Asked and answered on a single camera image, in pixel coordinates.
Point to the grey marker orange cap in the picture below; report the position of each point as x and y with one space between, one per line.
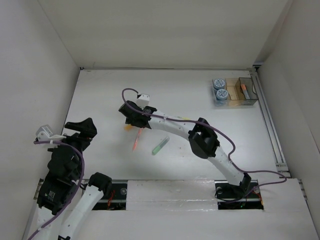
245 92

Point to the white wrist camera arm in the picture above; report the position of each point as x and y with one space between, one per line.
46 134
142 100

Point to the orange thin pen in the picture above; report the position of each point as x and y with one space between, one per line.
136 139

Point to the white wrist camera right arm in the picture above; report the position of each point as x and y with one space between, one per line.
142 100

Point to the clear plastic container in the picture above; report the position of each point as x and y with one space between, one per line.
214 91

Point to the green highlighter marker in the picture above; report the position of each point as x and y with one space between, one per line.
160 145

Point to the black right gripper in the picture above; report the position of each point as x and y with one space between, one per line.
129 120

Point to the white foam front board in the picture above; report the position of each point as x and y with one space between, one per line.
171 195

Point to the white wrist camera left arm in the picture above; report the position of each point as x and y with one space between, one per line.
46 134

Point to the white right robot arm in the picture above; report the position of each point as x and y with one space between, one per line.
201 136

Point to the orange highlighter marker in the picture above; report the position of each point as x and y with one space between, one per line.
128 127

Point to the amber plastic container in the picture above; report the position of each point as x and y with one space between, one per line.
235 96

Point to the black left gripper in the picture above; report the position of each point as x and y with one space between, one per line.
88 129

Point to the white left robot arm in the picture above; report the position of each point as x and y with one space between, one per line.
64 201

